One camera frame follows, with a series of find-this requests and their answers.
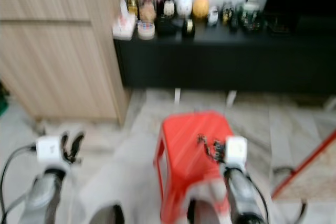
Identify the light wooden cabinet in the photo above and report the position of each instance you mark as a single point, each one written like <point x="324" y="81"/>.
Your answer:
<point x="52" y="51"/>

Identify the white blue figurine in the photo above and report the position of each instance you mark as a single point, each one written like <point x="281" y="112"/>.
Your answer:
<point x="184" y="6"/>

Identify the black low sideboard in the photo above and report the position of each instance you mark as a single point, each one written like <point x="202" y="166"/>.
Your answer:
<point x="226" y="61"/>

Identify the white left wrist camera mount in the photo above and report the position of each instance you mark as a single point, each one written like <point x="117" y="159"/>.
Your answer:
<point x="49" y="149"/>

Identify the orange round ornament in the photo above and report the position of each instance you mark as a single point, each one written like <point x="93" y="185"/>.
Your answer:
<point x="200" y="7"/>

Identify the red lidded clear jar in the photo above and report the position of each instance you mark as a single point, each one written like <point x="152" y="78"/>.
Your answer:
<point x="147" y="4"/>

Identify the round white tin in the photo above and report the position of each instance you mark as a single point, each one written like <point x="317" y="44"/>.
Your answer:
<point x="146" y="30"/>

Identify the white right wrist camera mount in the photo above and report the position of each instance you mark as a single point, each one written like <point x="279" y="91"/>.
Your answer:
<point x="237" y="151"/>

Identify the green pump bottle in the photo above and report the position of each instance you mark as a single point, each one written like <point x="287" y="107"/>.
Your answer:
<point x="251" y="10"/>

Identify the black white faced figurine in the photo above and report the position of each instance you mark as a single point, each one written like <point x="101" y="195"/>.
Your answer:
<point x="167" y="8"/>

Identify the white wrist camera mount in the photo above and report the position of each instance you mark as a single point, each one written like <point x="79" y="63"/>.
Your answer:
<point x="49" y="149"/>
<point x="237" y="151"/>

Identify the black box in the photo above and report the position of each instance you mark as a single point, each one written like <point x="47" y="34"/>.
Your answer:
<point x="167" y="27"/>

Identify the white power strip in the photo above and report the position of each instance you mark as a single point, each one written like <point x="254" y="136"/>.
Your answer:
<point x="124" y="25"/>

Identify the green object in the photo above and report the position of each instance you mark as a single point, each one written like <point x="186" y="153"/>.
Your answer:
<point x="2" y="104"/>

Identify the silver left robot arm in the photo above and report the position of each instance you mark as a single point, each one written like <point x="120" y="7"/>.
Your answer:
<point x="45" y="195"/>

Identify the red plastic stool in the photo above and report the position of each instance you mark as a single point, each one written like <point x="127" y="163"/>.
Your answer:
<point x="186" y="153"/>

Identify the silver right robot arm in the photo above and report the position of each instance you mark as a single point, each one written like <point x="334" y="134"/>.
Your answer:
<point x="244" y="195"/>

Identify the bunch of keys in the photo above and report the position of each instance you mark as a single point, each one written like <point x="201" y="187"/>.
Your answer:
<point x="202" y="141"/>

